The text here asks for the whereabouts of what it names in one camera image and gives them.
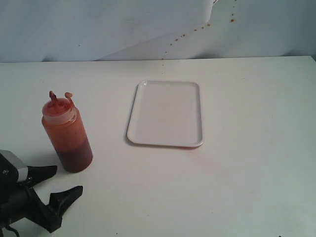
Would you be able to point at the red sauce squeeze bottle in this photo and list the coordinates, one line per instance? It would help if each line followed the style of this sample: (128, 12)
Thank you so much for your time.
(63, 124)

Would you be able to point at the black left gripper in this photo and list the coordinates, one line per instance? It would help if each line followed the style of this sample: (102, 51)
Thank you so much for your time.
(18, 202)

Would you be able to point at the white rectangular plastic tray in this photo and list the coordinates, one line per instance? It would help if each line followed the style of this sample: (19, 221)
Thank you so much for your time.
(166, 114)

